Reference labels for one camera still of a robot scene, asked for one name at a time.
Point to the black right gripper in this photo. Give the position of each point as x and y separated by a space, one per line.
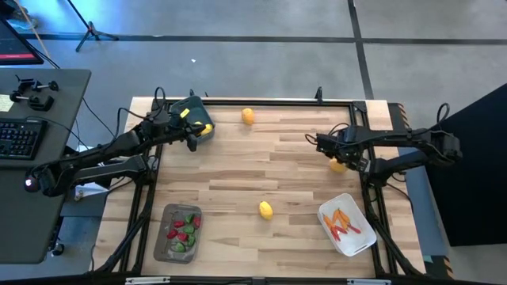
344 142

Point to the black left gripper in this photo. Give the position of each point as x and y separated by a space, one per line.
176 126

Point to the orange-yellow toy lemon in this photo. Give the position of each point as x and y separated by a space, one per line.
248 116
336 166

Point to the yellow toy lemon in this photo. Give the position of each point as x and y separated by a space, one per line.
207 130
265 210

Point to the orange toy chili pepper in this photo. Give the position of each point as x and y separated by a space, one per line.
328 221
344 217
336 215

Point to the green toy bell pepper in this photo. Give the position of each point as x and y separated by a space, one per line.
191 240
188 229
179 247
189 218

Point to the red toy bell pepper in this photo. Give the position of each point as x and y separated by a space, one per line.
182 236
197 221
172 234
179 224

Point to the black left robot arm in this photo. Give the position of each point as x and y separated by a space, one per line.
119 144

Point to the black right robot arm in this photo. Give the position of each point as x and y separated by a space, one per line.
396 136

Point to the yellow tag label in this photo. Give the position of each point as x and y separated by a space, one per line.
184 113

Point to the teal plastic basket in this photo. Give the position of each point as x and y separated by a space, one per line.
202 111

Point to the black orange hazard strip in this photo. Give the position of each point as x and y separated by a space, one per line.
401 115
447 264

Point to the white plastic basket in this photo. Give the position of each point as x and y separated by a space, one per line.
356 245

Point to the dark grey clear basket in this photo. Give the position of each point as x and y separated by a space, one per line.
166 213

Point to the large black panel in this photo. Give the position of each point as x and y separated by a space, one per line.
471 166

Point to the dark grey desk top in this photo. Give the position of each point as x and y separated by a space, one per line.
35 229
71 87

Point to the black tripod stand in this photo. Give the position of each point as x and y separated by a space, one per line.
92 32

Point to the black screw clamp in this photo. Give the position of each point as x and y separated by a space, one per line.
33 103
37 85

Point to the black computer mouse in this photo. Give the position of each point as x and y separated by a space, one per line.
29 183

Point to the black backlit keyboard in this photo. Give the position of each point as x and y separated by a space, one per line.
20 138

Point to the black caster wheel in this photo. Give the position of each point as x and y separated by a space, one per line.
58 248

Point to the pale yellow paper note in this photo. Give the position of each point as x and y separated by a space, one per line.
4 103

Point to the black computer monitor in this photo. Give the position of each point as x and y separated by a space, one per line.
14 43

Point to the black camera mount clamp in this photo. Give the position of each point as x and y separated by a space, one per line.
319 95

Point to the white metal bracket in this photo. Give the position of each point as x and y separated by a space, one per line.
147 280
368 282

